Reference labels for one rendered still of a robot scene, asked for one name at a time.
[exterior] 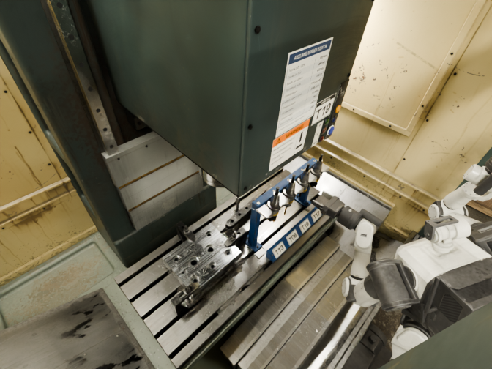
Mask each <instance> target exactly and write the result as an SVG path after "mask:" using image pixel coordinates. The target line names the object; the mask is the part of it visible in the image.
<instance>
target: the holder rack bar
mask: <svg viewBox="0 0 492 369"><path fill-rule="evenodd" d="M316 162H317V159H315V158H311V159H310V160H308V161H307V162H306V163H305V164H304V165H302V166H300V167H299V168H298V169H297V170H295V171H294V172H293V173H291V174H290V175H288V176H287V177H286V178H285V179H283V180H282V181H280V182H279V183H277V184H276V185H275V186H274V187H272V188H271V189H269V190H268V191H266V192H265V193H264V194H263V195H261V196H260V197H258V198H257V199H256V200H254V201H253V202H252V207H253V208H254V209H258V208H259V207H261V206H262V205H263V204H265V205H266V204H267V203H268V201H271V199H272V196H273V193H274V192H275V191H276V187H280V189H279V193H281V192H283V190H284V189H286V188H287V186H288V183H289V181H290V180H291V178H292V177H293V176H292V175H293V174H295V175H296V176H295V182H296V181H297V180H298V178H299V179H300V177H301V175H302V173H303V171H304V170H305V169H306V167H307V164H308V163H309V164H310V166H309V168H310V169H309V170H311V169H312V167H313V166H314V165H315V164H316Z"/></svg>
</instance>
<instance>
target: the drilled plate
mask: <svg viewBox="0 0 492 369"><path fill-rule="evenodd" d="M212 232H213V233H212ZM212 234H213V236H212ZM195 239H198V240H197V241H194V242H191V241H190V240H189V239H188V240H186V241H185V242H183V243H182V244H180V246H178V247H176V248H175V249H174V250H172V251H171V252H170V253H168V254H167V255H165V256H164V257H162V260H163V263H164V264H165V266H166V267H167V268H168V269H169V270H170V272H171V273H172V274H173V275H174V277H175V278H176V279H177V280H178V281H179V282H180V283H181V284H182V285H183V287H185V286H189V285H190V284H191V283H195V282H198V283H199V285H200V286H199V288H198V290H197V291H195V292H194V293H193V294H192V295H191V296H192V298H194V297H196V296H197V295H198V294H199V293H200V292H202V291H203V290H204V289H205V288H206V287H207V286H208V285H209V284H210V283H212V282H213V281H214V280H215V279H217V278H218V277H219V276H220V275H221V274H223V273H224V271H226V270H227V269H228V268H229V267H230V266H231V265H233V264H234V263H235V262H236V261H238V260H239V259H240V258H241V257H242V252H241V251H240V250H239V249H238V248H237V247H236V246H235V245H232V246H230V247H226V246H225V244H224V246H223V243H224V242H226V240H227V238H226V237H224V236H223V235H222V234H221V233H220V232H219V231H218V230H217V229H216V228H215V227H214V226H213V225H212V224H211V223H210V224H209V225H207V226H206V227H205V228H203V229H201V230H200V231H199V232H198V233H196V234H195ZM210 240H211V241H210ZM193 246H194V247H193ZM222 246H223V247H222ZM224 247H225V248H224ZM204 248H205V249H204ZM226 248H227V249H226ZM229 248H230V249H229ZM190 250H191V251H190ZM210 251H212V252H211V253H210ZM223 252H225V253H223ZM226 255H227V256H226ZM172 256H173V258H171V257H172ZM179 256H181V258H180V257H179ZM195 256H196V257H195ZM197 256H199V257H200V258H198V257H197ZM172 259H173V261H172ZM188 259H189V260H188ZM187 260H188V262H187ZM200 261H201V263H199V262H200ZM175 262H176V263H175ZM215 262H216V263H215ZM188 263H189V264H188ZM193 264H196V265H195V266H193ZM198 264H199V265H198ZM197 265H198V266H197ZM205 265H206V266H205ZM191 266H192V268H191ZM186 267H187V268H186ZM181 268H182V269H181ZM183 268H184V269H183ZM186 270H187V271H186ZM203 270H204V271H203ZM198 272H200V273H198ZM182 274H183V275H182ZM191 275H192V278H191V279H190V277H191ZM194 275H195V276H194ZM196 275H197V276H196ZM187 277H188V278H187ZM198 277H200V279H198ZM198 280H199V281H198ZM191 281H192V282H191Z"/></svg>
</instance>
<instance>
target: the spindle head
mask: <svg viewBox="0 0 492 369"><path fill-rule="evenodd" d="M86 1H87V4H88V7H89V11H90V14H91V17H92V20H93V24H94V27H95V31H96V33H97V37H98V40H99V43H100V47H101V50H102V54H103V57H104V60H105V64H106V67H107V69H108V74H109V76H110V79H111V83H112V86H113V90H114V93H115V95H116V100H117V101H118V103H119V104H120V105H121V106H123V107H124V108H125V109H127V110H128V111H129V112H130V113H131V114H132V115H134V116H135V117H137V118H138V119H139V120H141V121H142V122H143V123H144V124H145V125H146V126H148V127H149V128H150V129H152V130H153V131H154V132H156V133H157V134H158V135H159V136H160V137H162V138H163V139H164V140H166V141H167V142H168V143H169V144H170V145H172V146H173V147H174V148H176V149H177V150H178V151H180V152H181V153H182V154H183V155H184V156H185V157H187V158H188V159H189V160H191V161H192V162H193V163H195V164H196V165H197V166H198V167H199V168H201V169H202V170H203V171H205V172H206V173H207V174H209V175H210V176H211V177H212V178H213V179H215V180H216V181H217V182H219V183H220V184H221V185H222V186H224V187H225V188H226V189H227V190H229V191H230V192H231V193H233V194H234V195H235V196H236V197H237V198H239V197H241V196H242V195H244V194H245V193H247V192H248V191H249V190H251V189H253V188H254V187H255V186H257V185H258V184H260V183H261V182H263V181H264V180H265V179H267V178H268V177H270V176H271V175H273V174H274V173H275V172H277V171H279V170H280V169H281V168H282V167H284V166H285V165H287V164H288V163H290V162H291V161H292V160H294V159H295V158H297V157H298V156H300V155H301V154H302V153H304V152H306V151H307V150H308V149H309V148H311V146H312V143H313V139H314V135H315V133H316V128H317V125H318V123H320V122H322V121H324V120H325V119H326V118H327V117H329V121H330V118H331V115H332V112H333V108H334V106H335V101H336V99H337V96H338V92H339V89H340V85H341V83H342V82H344V81H347V80H348V79H349V77H350V75H351V71H352V68H353V66H354V62H355V59H356V57H357V52H358V50H359V46H360V43H361V41H362V37H363V34H364V32H365V28H366V26H367V23H368V18H369V16H370V12H371V10H372V7H373V3H374V1H375V0H86ZM331 37H333V39H332V44H331V48H330V51H329V56H328V59H327V64H326V67H325V71H324V76H323V79H322V82H321V88H320V91H319V93H318V99H317V102H316V103H318V102H320V101H322V100H323V99H325V98H327V97H328V96H330V95H332V94H334V93H335V92H336V95H335V99H334V102H333V105H332V109H331V112H330V115H328V116H326V117H324V118H323V119H321V120H320V121H318V122H316V123H315V124H313V125H312V126H311V123H312V120H313V116H311V117H310V118H308V119H310V122H309V125H308V129H307V134H306V137H305V142H304V146H303V149H301V150H300V151H298V152H297V153H296V154H294V155H293V156H291V157H290V158H288V159H287V160H285V161H284V162H282V163H281V164H279V165H278V166H277V167H275V168H273V169H272V170H271V171H269V164H270V159H271V153H272V145H273V140H275V139H276V132H277V123H278V118H279V113H280V104H281V100H282V94H283V85H284V80H285V75H286V67H287V61H288V53H290V52H293V51H296V50H299V49H301V48H304V47H307V46H309V45H312V44H315V43H317V42H320V41H323V40H327V39H329V38H331ZM308 119H306V120H308ZM306 120H304V121H303V122H305V121H306ZM301 123H302V122H301ZM301 123H299V124H301ZM299 124H298V125H299ZM298 125H296V126H298ZM328 125H329V122H328V124H327V125H325V126H326V127H327V128H328ZM296 126H295V127H296ZM325 126H324V122H323V124H322V128H321V130H322V129H323V127H325ZM295 127H292V128H291V129H293V128H295ZM291 129H290V130H291ZM288 131H289V130H288ZM288 131H286V132H284V133H287V132H288ZM326 132H327V130H326ZM326 132H325V133H324V134H321V132H320V135H319V137H318V139H319V138H320V137H321V135H324V137H325V135H326ZM284 133H283V134H284ZM283 134H281V135H283ZM278 137H280V135H279V136H278ZM278 137H277V138H278Z"/></svg>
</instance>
